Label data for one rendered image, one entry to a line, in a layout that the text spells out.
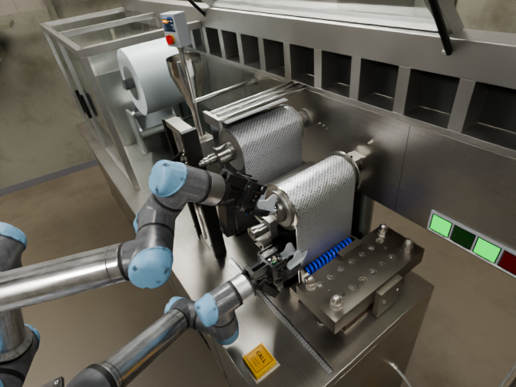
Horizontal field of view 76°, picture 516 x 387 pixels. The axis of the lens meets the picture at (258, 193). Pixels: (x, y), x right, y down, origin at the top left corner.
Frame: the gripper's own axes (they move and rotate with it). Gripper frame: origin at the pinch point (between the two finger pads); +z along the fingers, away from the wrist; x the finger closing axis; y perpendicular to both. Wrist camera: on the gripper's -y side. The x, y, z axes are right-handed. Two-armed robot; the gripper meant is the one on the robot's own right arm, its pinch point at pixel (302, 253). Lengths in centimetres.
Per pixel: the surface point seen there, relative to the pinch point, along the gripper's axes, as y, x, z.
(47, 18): 44, 333, -9
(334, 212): 9.1, -0.3, 12.9
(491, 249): 10.3, -36.8, 29.4
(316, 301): -6.0, -12.0, -5.6
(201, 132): 12, 76, 7
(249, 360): -16.6, -8.8, -28.3
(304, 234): 7.7, -0.3, 0.7
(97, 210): -109, 245, -46
